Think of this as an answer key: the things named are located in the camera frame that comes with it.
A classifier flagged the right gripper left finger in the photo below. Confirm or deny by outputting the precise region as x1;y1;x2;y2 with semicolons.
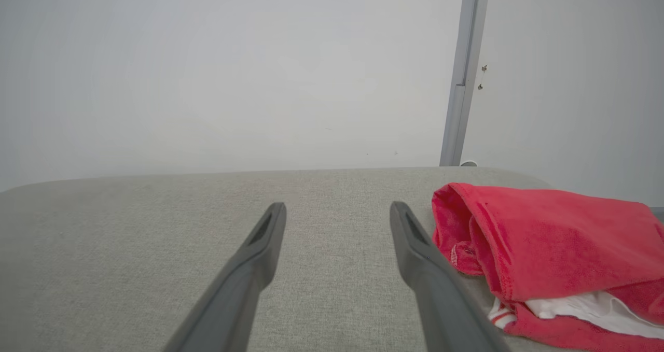
162;202;287;352

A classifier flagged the grey metal pole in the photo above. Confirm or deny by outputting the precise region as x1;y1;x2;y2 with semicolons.
439;0;491;167

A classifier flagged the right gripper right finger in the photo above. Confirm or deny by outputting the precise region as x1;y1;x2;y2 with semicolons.
390;201;512;352

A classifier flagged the red and white shirt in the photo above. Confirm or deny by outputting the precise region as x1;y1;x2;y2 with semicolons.
432;182;664;352

